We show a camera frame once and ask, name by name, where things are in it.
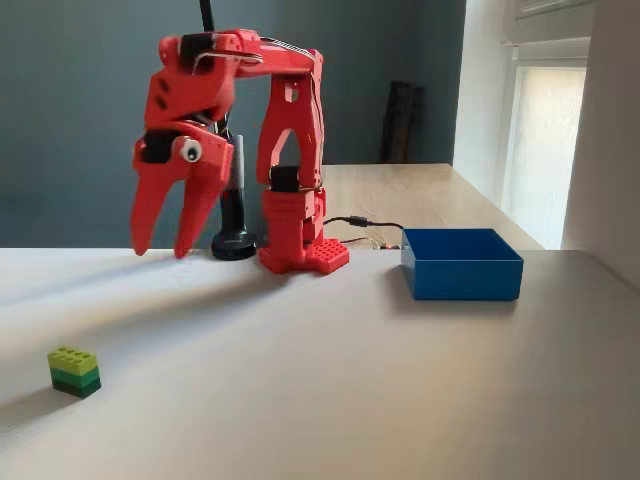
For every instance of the red robot arm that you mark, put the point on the red robot arm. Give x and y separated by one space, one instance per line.
295 235

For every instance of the dark leaning board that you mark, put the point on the dark leaning board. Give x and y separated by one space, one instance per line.
402 125

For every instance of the light wooden desk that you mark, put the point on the light wooden desk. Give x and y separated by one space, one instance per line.
425 200

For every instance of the small circuit board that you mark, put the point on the small circuit board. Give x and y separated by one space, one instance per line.
385 245

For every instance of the black gooseneck stand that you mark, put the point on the black gooseneck stand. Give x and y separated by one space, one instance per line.
235 245

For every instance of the bright window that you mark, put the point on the bright window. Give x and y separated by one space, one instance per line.
545 150

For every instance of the blue plastic box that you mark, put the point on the blue plastic box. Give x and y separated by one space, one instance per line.
465 272

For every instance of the green lego brick stack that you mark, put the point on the green lego brick stack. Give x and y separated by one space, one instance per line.
75 372

